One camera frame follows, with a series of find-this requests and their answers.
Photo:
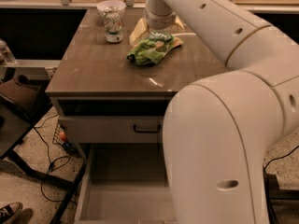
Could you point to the open grey bottom drawer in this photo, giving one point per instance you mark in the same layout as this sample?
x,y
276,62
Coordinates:
x,y
125,184

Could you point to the grey drawer cabinet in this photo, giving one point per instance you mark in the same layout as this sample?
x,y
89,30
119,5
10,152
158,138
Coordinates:
x,y
94,78

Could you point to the closed grey upper drawer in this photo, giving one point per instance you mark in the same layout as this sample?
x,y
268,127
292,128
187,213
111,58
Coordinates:
x,y
110,129

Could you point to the black and white sneaker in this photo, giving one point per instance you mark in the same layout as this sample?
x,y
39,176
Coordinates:
x,y
10,212

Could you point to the clear plastic bottle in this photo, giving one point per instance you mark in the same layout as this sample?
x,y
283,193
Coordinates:
x,y
6,53

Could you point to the black side table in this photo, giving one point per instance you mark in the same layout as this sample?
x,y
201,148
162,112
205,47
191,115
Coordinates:
x,y
23,103

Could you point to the wire basket with balls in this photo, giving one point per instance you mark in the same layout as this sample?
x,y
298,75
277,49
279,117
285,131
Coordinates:
x,y
60,139

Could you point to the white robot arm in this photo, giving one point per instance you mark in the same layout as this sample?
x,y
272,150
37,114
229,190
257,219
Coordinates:
x,y
217,130

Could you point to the black metal stand right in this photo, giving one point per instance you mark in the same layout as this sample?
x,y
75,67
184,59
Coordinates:
x,y
282,204

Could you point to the white bowl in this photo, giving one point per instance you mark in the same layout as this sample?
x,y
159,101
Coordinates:
x,y
119,5

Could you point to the black drawer handle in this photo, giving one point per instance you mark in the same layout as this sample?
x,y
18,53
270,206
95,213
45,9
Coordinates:
x,y
138,129

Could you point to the green rice chip bag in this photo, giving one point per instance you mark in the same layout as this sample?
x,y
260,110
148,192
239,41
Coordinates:
x,y
153,48

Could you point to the green and white soda can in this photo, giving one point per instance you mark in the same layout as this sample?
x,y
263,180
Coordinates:
x,y
112,23

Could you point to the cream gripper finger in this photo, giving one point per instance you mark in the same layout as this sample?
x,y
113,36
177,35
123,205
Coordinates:
x,y
179,24
139,31

